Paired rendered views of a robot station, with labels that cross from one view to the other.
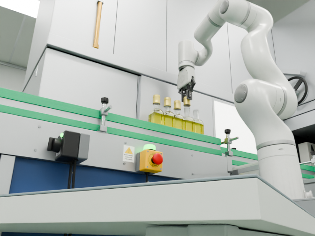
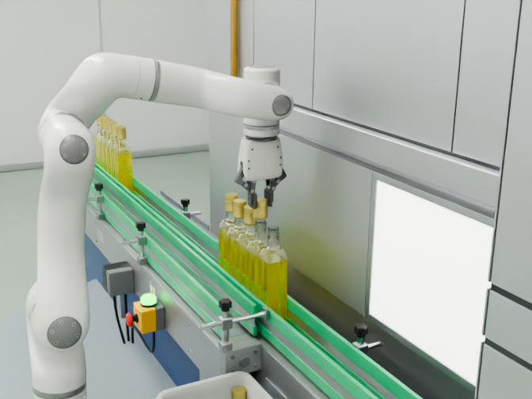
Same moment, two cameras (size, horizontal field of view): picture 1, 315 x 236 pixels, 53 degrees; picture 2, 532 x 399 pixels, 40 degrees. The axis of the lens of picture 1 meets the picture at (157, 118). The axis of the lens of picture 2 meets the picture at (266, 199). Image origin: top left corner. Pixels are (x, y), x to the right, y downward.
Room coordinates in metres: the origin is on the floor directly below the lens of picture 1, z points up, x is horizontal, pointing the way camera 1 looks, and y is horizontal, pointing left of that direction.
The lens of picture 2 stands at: (1.54, -1.81, 1.88)
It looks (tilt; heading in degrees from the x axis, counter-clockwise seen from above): 17 degrees down; 94
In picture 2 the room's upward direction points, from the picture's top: 1 degrees clockwise
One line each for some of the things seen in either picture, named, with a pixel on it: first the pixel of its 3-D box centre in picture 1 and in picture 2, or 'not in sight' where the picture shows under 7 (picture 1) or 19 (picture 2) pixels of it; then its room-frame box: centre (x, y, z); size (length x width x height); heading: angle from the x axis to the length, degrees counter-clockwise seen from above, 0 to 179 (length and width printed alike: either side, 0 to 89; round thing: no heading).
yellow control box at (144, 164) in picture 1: (149, 162); (148, 316); (1.10, 0.02, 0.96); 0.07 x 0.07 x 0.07; 31
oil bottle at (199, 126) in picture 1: (196, 140); (272, 287); (1.46, -0.19, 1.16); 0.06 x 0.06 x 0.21; 31
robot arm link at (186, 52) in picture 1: (186, 54); (262, 95); (1.43, -0.15, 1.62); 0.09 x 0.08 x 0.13; 117
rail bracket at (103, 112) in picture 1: (106, 113); (134, 245); (1.03, 0.18, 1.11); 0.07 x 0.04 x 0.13; 31
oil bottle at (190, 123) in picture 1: (187, 137); (260, 279); (1.43, -0.14, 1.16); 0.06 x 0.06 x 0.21; 31
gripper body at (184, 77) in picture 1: (186, 77); (260, 155); (1.43, -0.14, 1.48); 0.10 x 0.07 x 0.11; 31
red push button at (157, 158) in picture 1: (156, 159); (132, 319); (1.06, 0.00, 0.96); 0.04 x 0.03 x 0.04; 121
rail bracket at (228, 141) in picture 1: (224, 143); (234, 323); (1.38, -0.31, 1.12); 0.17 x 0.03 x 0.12; 31
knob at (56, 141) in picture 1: (53, 144); not in sight; (0.92, 0.31, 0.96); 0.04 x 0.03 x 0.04; 31
